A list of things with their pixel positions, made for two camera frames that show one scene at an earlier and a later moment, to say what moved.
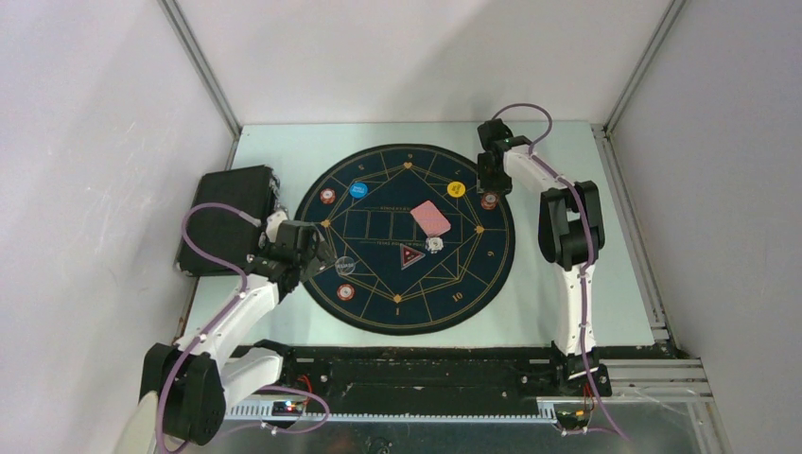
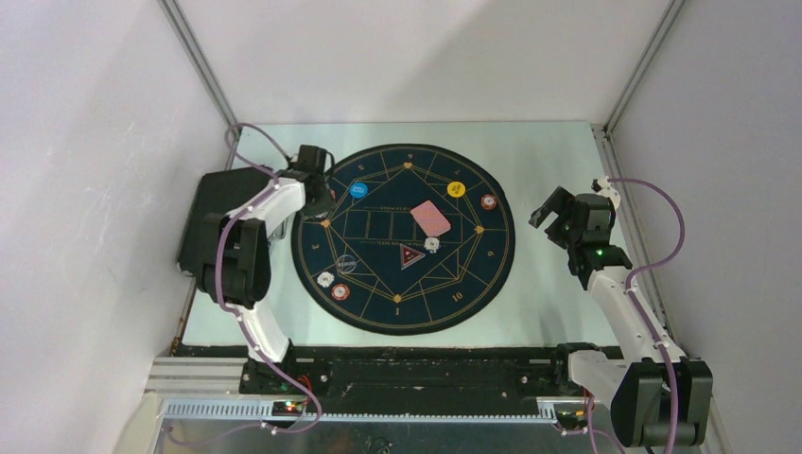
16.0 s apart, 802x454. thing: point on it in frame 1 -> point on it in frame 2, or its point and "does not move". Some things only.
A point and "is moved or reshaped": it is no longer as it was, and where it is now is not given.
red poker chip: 345,291 is moved or reshaped
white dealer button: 434,245 does not move
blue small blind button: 358,189 does not move
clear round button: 344,265 does not move
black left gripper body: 310,252 -> 323,203
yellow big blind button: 456,188 does not move
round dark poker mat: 418,248 does not move
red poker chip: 490,200 does not move
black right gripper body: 492,180 -> 561,231
